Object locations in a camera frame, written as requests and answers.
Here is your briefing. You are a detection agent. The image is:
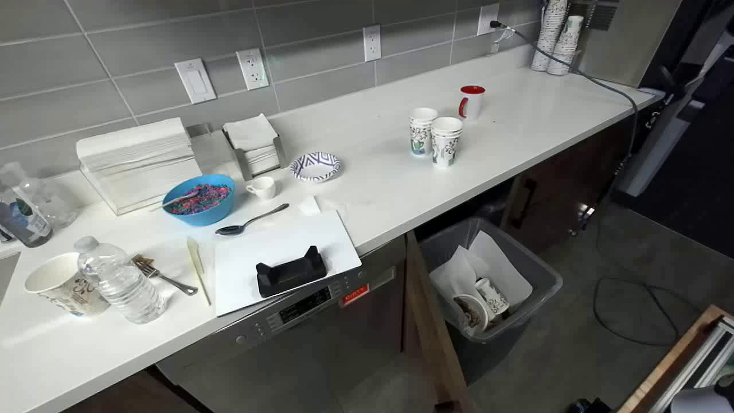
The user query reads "small white cup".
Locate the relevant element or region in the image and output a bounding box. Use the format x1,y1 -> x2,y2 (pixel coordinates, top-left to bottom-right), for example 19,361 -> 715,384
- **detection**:
245,173 -> 280,201

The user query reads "discarded paper cup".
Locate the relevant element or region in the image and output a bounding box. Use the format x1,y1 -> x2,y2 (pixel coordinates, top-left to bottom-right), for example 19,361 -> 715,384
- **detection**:
453,290 -> 493,337
473,272 -> 511,319

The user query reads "white paper towel stack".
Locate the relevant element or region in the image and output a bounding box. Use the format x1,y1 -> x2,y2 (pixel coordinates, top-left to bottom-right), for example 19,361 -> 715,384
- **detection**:
73,115 -> 205,217

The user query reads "tall stack of paper cups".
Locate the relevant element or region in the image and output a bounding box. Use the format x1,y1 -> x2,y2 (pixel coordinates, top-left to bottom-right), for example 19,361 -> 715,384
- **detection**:
545,13 -> 587,78
530,0 -> 568,75

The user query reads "large floral paper cup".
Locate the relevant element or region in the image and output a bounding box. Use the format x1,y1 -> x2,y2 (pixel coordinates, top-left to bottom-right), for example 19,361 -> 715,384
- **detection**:
22,249 -> 112,319

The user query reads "blue white patterned bowl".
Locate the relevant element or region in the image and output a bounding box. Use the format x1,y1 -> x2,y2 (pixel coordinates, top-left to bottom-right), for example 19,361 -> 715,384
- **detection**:
290,148 -> 345,185

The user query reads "black plastic holder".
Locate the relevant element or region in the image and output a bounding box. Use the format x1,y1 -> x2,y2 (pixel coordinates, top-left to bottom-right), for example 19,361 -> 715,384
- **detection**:
252,242 -> 330,298

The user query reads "white cutting board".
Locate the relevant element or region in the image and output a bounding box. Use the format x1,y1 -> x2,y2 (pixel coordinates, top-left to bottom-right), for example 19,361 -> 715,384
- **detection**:
208,194 -> 364,319

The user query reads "open cabinet door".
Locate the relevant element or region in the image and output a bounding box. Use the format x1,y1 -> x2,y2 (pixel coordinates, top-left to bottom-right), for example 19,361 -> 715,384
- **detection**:
401,228 -> 478,413

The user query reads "dark metal spoon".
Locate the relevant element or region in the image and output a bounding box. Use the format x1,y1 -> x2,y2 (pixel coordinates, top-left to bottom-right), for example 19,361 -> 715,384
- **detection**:
214,201 -> 291,239

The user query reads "white paper sheet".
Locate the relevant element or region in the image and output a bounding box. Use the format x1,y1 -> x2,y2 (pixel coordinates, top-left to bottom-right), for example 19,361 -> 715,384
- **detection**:
427,226 -> 534,333

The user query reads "white mug red inside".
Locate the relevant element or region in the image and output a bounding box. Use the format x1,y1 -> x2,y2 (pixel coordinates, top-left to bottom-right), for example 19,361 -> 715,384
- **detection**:
457,83 -> 488,123

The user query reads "steel dishwasher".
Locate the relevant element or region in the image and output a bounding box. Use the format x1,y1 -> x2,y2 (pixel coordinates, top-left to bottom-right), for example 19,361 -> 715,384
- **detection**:
155,236 -> 409,413

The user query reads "blue plastic bowl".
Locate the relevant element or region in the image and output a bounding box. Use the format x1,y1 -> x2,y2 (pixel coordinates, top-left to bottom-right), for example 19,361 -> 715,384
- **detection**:
161,171 -> 241,228

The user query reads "pale wooden stick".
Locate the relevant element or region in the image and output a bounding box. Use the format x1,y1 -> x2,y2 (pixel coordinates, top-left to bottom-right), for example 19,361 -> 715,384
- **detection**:
186,234 -> 214,308

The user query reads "dark wooden cabinet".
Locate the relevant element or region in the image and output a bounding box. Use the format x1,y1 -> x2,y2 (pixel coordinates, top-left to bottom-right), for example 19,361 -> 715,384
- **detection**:
496,111 -> 638,259

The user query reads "grey trash bin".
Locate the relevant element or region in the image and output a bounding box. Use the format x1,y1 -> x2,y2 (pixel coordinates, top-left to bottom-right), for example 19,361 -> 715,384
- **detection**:
418,215 -> 567,384

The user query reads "metal fork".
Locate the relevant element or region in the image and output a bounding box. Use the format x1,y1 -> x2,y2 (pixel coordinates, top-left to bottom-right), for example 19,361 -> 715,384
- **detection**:
130,252 -> 200,298

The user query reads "clear plastic water bottle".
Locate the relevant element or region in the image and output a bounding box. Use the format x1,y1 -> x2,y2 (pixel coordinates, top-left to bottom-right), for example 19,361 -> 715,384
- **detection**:
73,234 -> 168,325

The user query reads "brown sink cabinet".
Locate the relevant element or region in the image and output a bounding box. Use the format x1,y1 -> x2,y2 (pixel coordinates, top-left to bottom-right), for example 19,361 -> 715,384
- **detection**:
65,364 -> 216,413

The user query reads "clear glass jar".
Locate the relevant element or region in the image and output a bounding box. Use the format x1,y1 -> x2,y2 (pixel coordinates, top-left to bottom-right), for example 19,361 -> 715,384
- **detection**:
0,157 -> 56,249

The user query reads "white wall outlet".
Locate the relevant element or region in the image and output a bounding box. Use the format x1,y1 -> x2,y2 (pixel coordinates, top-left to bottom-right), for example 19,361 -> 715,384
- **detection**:
233,46 -> 271,91
474,1 -> 502,37
360,22 -> 384,63

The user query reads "white light switch plate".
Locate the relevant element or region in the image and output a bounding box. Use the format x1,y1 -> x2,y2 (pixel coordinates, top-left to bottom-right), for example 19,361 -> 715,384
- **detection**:
173,56 -> 217,106

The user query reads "black power cable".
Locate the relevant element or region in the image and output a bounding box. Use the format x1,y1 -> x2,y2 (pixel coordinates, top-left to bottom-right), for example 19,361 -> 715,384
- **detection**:
488,18 -> 697,350

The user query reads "light wooden frame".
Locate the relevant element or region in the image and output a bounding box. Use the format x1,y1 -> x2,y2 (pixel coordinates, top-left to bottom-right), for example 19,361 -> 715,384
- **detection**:
617,302 -> 734,413

